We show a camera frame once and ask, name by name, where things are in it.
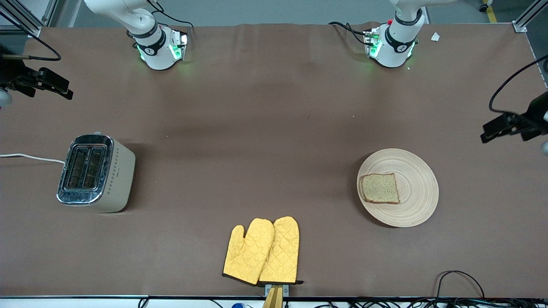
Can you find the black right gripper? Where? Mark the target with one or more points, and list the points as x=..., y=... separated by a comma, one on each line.
x=11, y=73

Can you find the brown table cover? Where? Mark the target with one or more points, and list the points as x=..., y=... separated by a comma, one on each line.
x=257, y=107

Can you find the small metal bracket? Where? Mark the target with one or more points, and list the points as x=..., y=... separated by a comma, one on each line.
x=284, y=289

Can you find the aluminium frame post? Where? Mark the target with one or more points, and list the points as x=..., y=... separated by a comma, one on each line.
x=25, y=19
x=528, y=15

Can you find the round wooden plate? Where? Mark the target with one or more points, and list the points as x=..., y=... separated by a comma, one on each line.
x=417, y=188

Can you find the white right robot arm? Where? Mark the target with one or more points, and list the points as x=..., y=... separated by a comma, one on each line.
x=156, y=47

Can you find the cream and chrome toaster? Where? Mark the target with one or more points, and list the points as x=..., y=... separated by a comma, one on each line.
x=113, y=179

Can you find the yellow quilted oven mitt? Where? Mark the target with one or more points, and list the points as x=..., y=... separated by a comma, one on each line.
x=282, y=252
x=248, y=252

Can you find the slice of toast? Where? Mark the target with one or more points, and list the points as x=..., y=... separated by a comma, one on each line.
x=380, y=188

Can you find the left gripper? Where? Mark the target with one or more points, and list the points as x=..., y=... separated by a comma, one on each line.
x=537, y=114

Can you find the yellow wooden stick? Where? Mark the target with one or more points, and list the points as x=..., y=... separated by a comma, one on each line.
x=274, y=299

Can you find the small blue object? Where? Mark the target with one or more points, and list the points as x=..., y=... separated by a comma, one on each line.
x=239, y=305

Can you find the white paper scrap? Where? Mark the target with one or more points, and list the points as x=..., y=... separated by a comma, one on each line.
x=435, y=37

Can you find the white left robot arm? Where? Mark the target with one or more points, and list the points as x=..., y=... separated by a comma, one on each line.
x=396, y=45

